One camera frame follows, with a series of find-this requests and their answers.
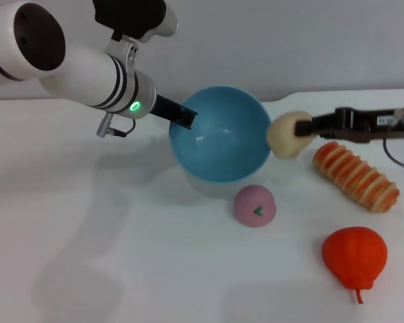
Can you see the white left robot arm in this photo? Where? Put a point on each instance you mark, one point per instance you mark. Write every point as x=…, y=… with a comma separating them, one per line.
x=70, y=67

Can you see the red orange persimmon toy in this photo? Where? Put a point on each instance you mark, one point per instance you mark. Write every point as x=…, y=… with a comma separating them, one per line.
x=355, y=257

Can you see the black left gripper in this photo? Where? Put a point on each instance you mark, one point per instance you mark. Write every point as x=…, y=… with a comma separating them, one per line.
x=165, y=109

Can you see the orange striped bread roll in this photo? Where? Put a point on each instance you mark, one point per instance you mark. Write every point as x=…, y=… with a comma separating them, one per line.
x=355, y=176

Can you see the blue plastic bowl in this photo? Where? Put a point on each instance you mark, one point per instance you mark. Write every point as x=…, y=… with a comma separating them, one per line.
x=219, y=141

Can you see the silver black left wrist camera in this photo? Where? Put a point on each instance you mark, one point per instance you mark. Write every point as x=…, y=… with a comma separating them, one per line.
x=134, y=17

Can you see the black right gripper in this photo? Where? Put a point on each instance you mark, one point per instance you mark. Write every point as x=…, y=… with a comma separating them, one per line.
x=373, y=126

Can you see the pink round pastry green leaf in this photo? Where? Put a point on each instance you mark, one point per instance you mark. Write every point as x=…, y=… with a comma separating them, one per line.
x=252, y=205

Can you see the beige egg yolk pastry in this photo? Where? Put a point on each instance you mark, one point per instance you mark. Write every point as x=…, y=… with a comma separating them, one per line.
x=284, y=138

